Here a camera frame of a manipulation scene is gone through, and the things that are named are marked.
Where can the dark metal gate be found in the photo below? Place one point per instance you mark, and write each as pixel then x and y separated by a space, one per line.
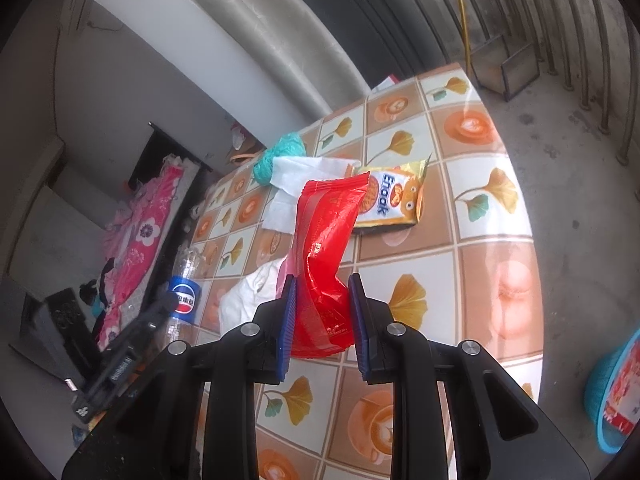
pixel 380 15

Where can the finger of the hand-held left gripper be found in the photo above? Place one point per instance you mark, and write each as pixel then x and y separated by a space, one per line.
pixel 161 312

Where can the red plastic wrapper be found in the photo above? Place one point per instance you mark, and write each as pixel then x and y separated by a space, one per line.
pixel 320 260

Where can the yellow orange snack packet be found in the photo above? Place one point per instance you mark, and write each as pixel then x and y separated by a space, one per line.
pixel 395 195

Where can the table with ginkgo-pattern cloth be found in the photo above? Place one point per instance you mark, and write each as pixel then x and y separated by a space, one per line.
pixel 475 285

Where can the teal plastic basket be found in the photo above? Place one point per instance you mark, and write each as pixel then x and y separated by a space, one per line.
pixel 600 385

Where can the clear plastic bottle blue label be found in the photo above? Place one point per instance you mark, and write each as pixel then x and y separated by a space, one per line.
pixel 185 300

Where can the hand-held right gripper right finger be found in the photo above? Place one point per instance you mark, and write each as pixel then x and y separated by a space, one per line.
pixel 357 330

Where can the white tissue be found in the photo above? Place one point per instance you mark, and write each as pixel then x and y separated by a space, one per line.
pixel 290 175

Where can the metal railing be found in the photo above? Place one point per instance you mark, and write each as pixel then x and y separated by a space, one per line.
pixel 601 85

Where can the teal plastic bag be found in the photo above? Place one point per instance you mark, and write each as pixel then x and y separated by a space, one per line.
pixel 282 152

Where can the white plastic bag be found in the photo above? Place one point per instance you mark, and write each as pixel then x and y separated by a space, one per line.
pixel 245 295

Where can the pink floral blanket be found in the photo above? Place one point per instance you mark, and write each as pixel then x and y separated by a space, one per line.
pixel 140 240

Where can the red white snack bag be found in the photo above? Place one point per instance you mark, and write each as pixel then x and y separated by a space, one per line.
pixel 625 395

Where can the black cabinet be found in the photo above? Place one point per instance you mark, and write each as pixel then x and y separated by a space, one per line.
pixel 55 330

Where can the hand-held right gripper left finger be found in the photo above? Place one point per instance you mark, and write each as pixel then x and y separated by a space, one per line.
pixel 289 330

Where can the grey curtain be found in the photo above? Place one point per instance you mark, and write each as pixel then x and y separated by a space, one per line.
pixel 280 35

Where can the metal frame stand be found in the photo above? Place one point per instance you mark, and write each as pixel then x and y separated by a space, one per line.
pixel 520 67

